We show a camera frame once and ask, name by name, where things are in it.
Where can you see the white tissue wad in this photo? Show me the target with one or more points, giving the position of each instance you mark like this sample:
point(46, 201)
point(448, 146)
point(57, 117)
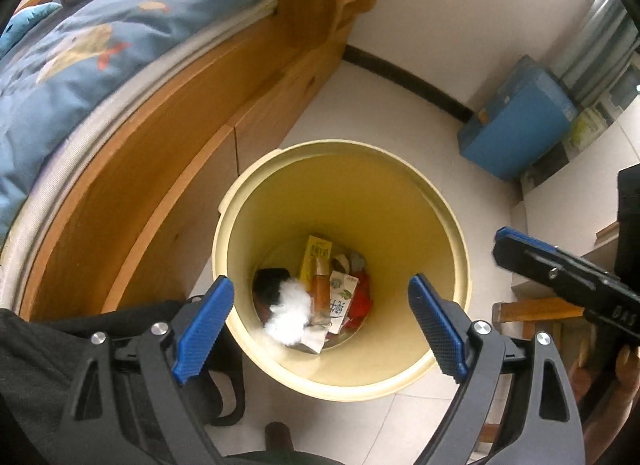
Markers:
point(287, 315)

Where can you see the black crumpled object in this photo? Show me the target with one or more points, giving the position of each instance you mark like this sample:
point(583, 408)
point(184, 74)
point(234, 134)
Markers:
point(267, 282)

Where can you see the white green package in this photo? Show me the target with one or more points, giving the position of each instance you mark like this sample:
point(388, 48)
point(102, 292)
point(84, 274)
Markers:
point(587, 127)

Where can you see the blue storage box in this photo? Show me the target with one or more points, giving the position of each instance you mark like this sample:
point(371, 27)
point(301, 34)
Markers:
point(515, 130)

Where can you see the wooden bunk bed frame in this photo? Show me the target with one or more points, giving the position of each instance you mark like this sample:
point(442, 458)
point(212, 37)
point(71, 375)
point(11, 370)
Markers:
point(150, 170)

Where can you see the person's right hand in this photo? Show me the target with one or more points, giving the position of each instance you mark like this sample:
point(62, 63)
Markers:
point(627, 370)

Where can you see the long blue plush toy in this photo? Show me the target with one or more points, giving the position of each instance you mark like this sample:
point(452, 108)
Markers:
point(25, 27)

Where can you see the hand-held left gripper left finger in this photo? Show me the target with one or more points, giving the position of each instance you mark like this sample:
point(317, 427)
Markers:
point(202, 330)

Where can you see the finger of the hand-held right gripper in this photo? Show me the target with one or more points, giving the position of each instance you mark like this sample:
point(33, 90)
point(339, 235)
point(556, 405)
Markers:
point(545, 260)

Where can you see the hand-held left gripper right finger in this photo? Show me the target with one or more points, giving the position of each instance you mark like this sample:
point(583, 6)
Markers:
point(437, 330)

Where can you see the orange bottle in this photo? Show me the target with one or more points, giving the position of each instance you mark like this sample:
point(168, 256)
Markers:
point(320, 290)

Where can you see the grey crumpled wrapper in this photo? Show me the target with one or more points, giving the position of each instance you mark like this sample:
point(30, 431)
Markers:
point(350, 262)

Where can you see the grey curtain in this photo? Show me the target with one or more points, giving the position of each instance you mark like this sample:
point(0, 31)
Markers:
point(595, 45)

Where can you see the white drink carton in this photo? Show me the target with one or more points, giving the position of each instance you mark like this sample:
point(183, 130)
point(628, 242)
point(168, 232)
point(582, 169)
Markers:
point(342, 302)

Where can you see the pale yellow trash bin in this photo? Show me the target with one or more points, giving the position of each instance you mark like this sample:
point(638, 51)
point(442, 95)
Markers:
point(350, 195)

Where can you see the blue printed bedsheet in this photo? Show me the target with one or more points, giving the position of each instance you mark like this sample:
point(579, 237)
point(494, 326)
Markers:
point(100, 85)

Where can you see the white cabinet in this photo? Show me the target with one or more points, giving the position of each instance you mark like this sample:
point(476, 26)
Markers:
point(560, 210)

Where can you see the brown rounded object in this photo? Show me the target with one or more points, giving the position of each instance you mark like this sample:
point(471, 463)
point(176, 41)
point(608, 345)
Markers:
point(279, 437)

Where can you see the red plastic wrapper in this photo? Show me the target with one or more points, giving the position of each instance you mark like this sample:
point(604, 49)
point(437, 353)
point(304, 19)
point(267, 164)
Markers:
point(362, 297)

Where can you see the yellow cardboard box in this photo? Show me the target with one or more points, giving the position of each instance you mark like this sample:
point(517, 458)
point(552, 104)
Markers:
point(315, 252)

